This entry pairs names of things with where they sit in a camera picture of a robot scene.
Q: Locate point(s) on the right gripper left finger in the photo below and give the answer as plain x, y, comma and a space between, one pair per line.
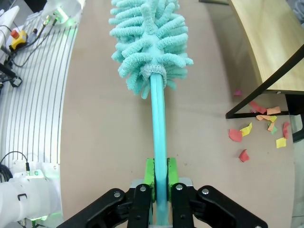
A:
133, 209

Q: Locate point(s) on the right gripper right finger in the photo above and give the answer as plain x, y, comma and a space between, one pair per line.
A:
187, 209

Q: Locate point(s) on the teal microfiber duster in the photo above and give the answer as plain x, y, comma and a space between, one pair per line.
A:
159, 118

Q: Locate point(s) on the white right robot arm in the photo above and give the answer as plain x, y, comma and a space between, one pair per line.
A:
23, 194

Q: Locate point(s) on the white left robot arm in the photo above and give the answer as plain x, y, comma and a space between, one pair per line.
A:
64, 12

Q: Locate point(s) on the red paper scrap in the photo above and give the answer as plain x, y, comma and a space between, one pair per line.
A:
257, 107
235, 135
244, 155
286, 129

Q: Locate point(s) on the yellow paper scrap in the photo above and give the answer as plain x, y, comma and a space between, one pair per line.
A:
246, 129
280, 142
273, 118

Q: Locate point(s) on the green paper scrap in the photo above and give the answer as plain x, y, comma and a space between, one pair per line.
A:
274, 130

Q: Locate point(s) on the orange paper scrap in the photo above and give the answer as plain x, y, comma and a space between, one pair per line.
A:
273, 110
270, 126
261, 117

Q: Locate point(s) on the pink paper scrap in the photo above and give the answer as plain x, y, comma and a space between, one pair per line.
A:
237, 92

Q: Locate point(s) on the grooved aluminium mounting plate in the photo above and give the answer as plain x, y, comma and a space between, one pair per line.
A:
35, 107

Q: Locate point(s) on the black connector block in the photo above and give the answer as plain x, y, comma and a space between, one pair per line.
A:
16, 82

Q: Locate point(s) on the yellow emergency stop button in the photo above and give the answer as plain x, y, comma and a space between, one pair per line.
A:
17, 39

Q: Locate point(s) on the person torso grey hoodie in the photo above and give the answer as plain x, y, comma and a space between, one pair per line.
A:
299, 9

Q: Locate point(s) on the wooden two-tier shelf black frame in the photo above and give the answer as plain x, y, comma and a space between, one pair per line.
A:
268, 47

